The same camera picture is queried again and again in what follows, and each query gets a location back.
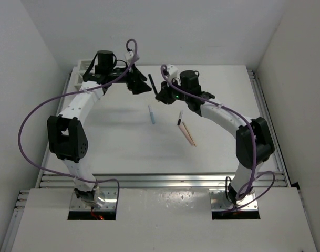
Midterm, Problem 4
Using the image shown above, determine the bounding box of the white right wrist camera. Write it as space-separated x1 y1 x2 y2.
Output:
163 64 178 82

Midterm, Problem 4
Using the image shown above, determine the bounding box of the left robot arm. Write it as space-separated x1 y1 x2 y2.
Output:
47 49 152 208

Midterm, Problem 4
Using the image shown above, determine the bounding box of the black gold makeup pen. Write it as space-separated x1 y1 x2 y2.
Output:
148 74 158 96

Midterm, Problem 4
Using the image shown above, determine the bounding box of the white black-tipped makeup pen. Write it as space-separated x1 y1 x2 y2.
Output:
177 110 183 126

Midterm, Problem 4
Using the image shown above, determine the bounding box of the white slotted organizer box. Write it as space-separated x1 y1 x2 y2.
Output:
73 59 91 91

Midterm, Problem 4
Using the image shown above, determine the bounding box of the white front cover board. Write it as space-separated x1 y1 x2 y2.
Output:
12 188 316 251

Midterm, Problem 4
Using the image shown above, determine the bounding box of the aluminium frame rail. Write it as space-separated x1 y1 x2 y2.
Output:
36 70 291 188

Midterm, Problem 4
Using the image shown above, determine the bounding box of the tan makeup pencil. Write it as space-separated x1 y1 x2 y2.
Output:
182 121 197 147

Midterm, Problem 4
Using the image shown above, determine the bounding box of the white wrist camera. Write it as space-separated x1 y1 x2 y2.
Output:
125 50 140 66
163 64 178 82

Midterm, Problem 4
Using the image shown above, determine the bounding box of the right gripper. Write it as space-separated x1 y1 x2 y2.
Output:
157 77 190 105

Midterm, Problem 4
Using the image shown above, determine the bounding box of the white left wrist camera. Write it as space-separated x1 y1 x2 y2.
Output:
125 50 140 66

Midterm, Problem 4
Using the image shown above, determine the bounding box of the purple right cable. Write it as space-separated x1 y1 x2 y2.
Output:
160 64 276 213

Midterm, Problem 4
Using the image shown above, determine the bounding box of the light blue makeup pen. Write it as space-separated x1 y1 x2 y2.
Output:
148 105 156 124

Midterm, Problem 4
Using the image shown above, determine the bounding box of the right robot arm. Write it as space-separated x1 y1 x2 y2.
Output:
155 65 275 205

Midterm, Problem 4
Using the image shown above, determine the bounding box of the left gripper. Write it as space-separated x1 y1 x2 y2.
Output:
106 61 150 94

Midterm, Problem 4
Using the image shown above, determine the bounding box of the pink makeup pencil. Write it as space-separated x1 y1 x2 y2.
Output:
178 124 194 146

